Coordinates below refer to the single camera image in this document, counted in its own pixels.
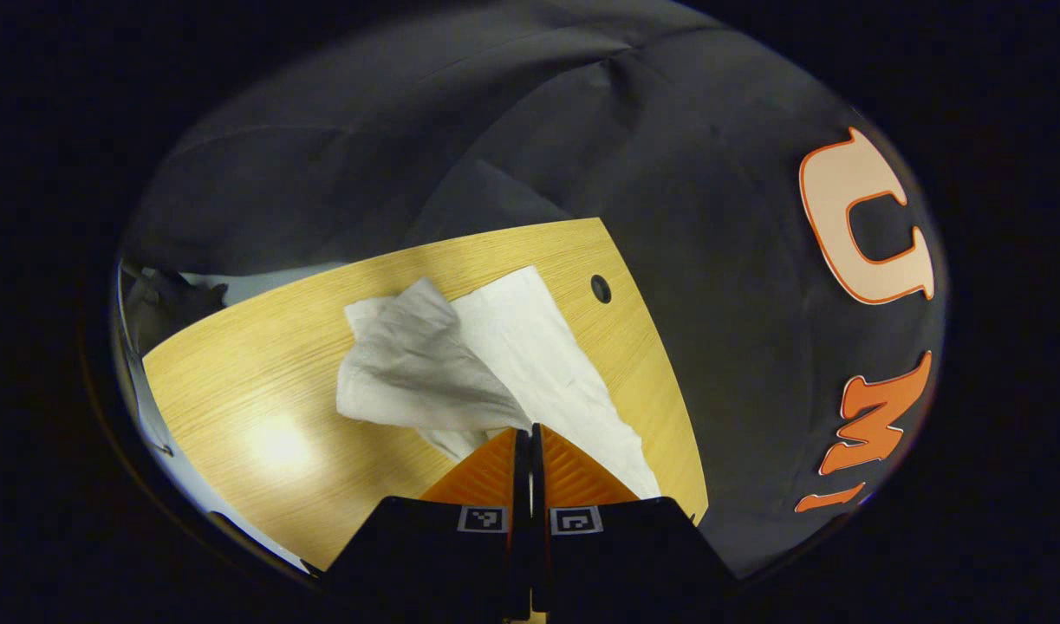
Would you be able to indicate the white jeans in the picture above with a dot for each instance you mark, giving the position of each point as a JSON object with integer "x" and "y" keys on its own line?
{"x": 460, "y": 364}

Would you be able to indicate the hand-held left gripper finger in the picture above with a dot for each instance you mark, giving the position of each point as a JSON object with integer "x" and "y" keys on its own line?
{"x": 521, "y": 485}
{"x": 538, "y": 485}

